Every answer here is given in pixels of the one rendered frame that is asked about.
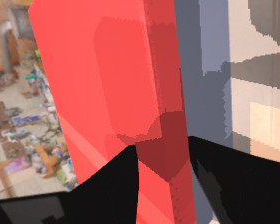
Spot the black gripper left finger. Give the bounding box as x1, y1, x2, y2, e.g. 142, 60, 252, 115
0, 145, 139, 224

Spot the grey box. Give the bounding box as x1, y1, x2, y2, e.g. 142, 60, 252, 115
174, 0, 234, 224

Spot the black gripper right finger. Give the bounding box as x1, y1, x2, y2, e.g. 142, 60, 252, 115
188, 136, 280, 224

